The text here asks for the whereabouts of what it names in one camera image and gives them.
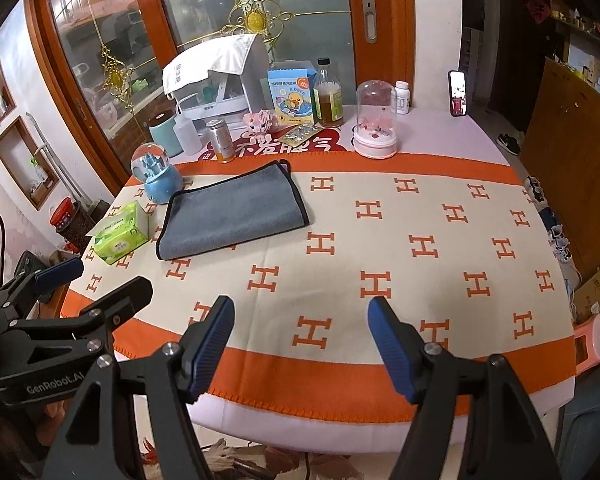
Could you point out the black sneaker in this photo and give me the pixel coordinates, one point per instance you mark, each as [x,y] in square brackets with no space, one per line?
[509,144]

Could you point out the white cup drying rack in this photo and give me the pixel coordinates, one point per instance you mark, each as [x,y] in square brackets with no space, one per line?
[252,85]

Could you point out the wooden cabinet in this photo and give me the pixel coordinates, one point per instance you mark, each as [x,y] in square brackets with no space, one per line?
[575,150]

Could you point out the brown glass bottle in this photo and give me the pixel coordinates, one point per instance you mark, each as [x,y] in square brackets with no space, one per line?
[328,100]

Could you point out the silver and orange tin can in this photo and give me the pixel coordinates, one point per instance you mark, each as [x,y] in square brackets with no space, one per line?
[219,142]

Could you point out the silver pill blister pack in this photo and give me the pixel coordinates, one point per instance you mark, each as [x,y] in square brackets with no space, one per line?
[300,134]

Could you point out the white pill bottle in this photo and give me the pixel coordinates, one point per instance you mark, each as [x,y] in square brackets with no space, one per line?
[402,99]

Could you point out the red lidded jar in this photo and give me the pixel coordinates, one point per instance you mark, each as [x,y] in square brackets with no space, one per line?
[64,215]

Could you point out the teal cylindrical container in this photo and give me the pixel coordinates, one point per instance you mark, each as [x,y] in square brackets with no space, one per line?
[164,135]

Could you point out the grey towel with black trim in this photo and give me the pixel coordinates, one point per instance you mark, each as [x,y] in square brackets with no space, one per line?
[230,210]

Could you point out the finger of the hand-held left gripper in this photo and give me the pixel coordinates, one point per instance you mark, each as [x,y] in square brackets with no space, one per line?
[122,296]
[55,274]

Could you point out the cardboard box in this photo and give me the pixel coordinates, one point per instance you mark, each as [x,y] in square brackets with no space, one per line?
[597,295]

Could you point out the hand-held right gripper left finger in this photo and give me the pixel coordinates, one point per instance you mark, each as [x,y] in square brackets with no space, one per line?
[211,347]

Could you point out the black smartphone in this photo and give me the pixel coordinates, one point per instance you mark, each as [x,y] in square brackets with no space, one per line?
[457,94]

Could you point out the white cloth cover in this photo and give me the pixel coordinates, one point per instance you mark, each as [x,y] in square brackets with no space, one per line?
[205,62]

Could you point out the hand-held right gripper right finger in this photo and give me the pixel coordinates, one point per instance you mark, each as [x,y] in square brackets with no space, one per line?
[391,347]

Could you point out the white squeeze bottle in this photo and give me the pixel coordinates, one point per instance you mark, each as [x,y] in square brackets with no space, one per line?
[189,135]

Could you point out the pink glass dome music box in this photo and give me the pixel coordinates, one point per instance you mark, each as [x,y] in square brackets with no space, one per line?
[376,120]

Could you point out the green tissue pack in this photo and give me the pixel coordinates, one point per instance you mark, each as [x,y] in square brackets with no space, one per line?
[120,234]

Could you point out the pink printed tablecloth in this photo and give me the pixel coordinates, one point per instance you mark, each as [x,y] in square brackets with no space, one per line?
[430,127]

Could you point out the blue snow globe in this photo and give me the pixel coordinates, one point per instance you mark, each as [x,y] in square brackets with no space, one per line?
[155,175]

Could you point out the pink block pig toy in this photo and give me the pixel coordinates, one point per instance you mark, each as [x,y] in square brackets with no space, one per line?
[260,121]

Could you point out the orange and cream printed blanket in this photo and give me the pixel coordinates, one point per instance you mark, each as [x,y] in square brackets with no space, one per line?
[380,230]

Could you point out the wooden framed glass door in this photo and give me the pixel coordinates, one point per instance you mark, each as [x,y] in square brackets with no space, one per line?
[200,5]

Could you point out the blue box with duck print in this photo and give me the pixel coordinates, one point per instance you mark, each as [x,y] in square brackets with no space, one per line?
[292,95]

